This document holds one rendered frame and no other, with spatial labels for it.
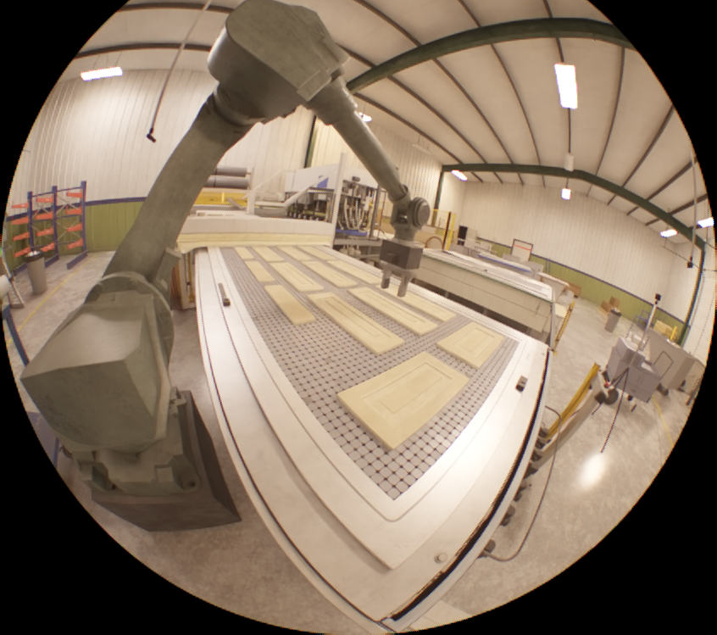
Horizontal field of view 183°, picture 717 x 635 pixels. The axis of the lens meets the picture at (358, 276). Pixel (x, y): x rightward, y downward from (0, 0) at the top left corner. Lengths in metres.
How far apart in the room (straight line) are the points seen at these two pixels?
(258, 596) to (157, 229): 1.63
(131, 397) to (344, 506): 0.52
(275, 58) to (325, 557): 1.08
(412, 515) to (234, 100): 1.20
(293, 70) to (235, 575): 1.92
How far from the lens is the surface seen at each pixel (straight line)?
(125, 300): 0.76
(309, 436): 0.67
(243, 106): 0.80
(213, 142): 0.87
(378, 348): 1.01
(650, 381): 4.14
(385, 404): 0.77
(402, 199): 1.20
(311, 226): 3.25
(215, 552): 1.52
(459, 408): 0.89
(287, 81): 0.61
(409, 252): 1.25
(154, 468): 0.98
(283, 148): 7.72
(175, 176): 0.84
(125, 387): 0.58
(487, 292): 4.32
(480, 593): 1.72
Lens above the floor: 1.45
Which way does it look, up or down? 16 degrees down
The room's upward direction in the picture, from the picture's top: 10 degrees clockwise
